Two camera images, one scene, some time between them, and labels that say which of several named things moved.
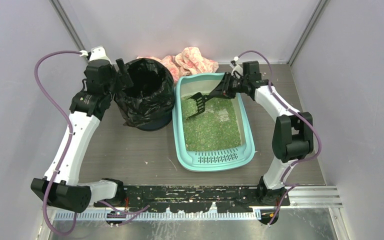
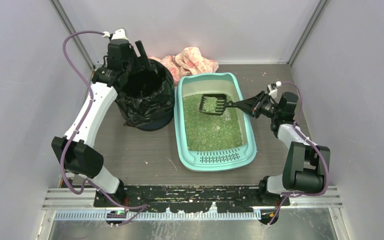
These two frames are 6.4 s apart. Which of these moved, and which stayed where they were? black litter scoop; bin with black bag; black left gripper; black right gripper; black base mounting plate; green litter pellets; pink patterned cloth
Moved: black left gripper; black litter scoop; black right gripper
Stayed: green litter pellets; bin with black bag; pink patterned cloth; black base mounting plate
